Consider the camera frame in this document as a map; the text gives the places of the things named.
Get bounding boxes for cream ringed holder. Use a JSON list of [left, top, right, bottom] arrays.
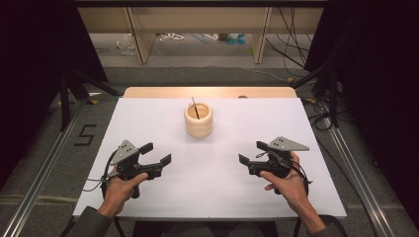
[[183, 102, 214, 138]]

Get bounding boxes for person's right hand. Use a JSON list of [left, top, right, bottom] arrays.
[[259, 151, 312, 211]]

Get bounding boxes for clear plastic object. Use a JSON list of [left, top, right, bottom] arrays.
[[115, 33, 137, 56]]

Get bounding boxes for black metal stand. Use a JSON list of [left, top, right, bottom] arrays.
[[58, 63, 121, 133], [290, 61, 341, 128]]

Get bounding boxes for left hand-held gripper cable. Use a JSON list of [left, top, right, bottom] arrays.
[[82, 149, 121, 199]]

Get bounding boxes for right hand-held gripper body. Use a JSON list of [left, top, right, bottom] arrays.
[[247, 135, 310, 196]]

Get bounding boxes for hand-held gripper cable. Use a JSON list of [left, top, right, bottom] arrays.
[[256, 150, 313, 196], [82, 149, 121, 199]]

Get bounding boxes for blue cups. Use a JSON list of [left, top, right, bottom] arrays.
[[226, 33, 247, 45]]

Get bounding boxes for hanging black cables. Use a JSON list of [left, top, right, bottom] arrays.
[[265, 7, 314, 79]]

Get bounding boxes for person's left hand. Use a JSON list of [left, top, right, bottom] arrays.
[[98, 166, 150, 219]]

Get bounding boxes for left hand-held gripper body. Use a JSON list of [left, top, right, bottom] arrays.
[[109, 139, 165, 199]]

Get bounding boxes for thin black brush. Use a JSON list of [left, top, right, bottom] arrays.
[[191, 96, 201, 120]]

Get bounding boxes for white cords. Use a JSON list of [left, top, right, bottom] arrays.
[[159, 32, 186, 42]]

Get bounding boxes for right hand-held gripper cable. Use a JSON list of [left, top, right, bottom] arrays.
[[256, 150, 313, 196]]

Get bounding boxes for wooden shelf unit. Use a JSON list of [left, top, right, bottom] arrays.
[[77, 6, 326, 65]]

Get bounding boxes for black floor cables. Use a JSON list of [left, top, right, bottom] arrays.
[[303, 98, 334, 133]]

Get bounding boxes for aluminium rail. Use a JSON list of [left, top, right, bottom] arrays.
[[1, 98, 87, 237], [323, 117, 393, 237]]

